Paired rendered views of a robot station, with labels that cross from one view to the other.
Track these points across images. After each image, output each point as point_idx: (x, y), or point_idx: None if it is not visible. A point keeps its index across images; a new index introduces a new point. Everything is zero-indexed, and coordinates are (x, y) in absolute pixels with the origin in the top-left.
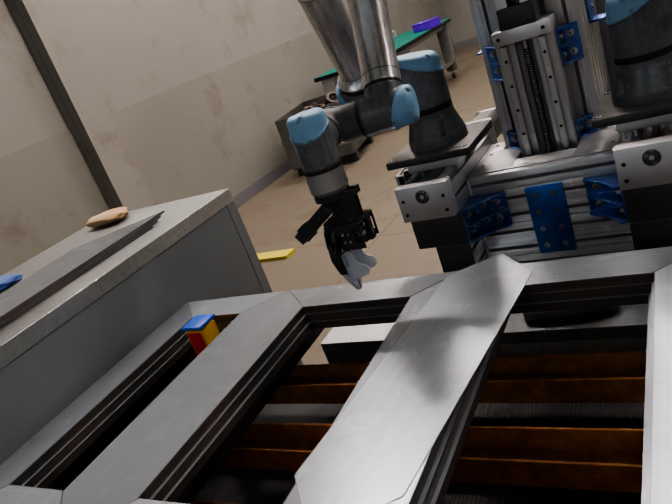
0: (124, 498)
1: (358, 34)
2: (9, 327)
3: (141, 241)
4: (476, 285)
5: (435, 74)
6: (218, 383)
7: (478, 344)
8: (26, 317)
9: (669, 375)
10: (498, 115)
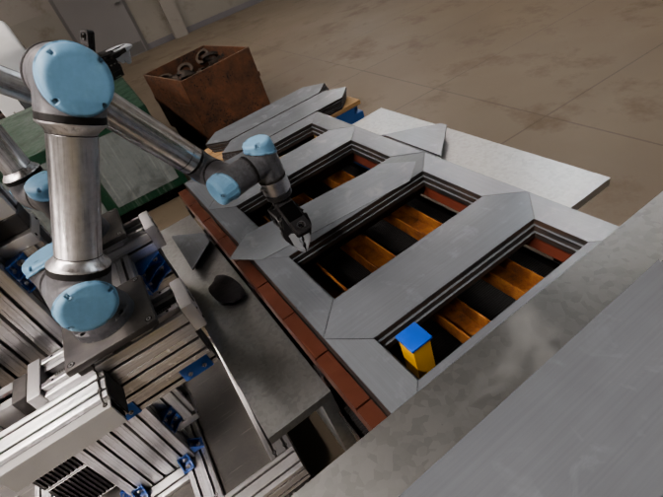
0: (489, 198)
1: (168, 129)
2: (613, 286)
3: (420, 433)
4: (265, 241)
5: None
6: (421, 252)
7: (308, 205)
8: (592, 296)
9: (293, 170)
10: (52, 319)
